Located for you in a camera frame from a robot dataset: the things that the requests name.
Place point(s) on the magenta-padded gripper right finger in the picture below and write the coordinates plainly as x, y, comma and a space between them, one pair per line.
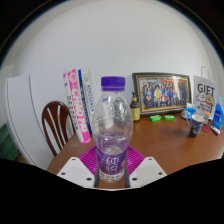
148, 170

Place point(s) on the colourful puzzle cube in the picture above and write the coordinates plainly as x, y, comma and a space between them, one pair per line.
206, 116

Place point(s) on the yellow-labelled dark pump bottle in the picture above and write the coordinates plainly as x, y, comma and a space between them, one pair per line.
135, 111

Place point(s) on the flat round red coaster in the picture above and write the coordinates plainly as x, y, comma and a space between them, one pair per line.
206, 129

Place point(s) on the clear purple-capped water bottle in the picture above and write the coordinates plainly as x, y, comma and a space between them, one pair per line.
112, 133

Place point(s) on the blue tissue pack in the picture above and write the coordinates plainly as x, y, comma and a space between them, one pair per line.
189, 113

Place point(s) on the framed group photo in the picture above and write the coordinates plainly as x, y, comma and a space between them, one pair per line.
163, 93

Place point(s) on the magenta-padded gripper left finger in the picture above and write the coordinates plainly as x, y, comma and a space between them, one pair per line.
75, 170

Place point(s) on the white paper gift bag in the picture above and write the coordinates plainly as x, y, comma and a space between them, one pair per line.
205, 96

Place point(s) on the blue detergent bottle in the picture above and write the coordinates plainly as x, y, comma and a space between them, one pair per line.
218, 115

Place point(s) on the brown wooden chair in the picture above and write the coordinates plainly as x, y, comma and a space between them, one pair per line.
56, 120

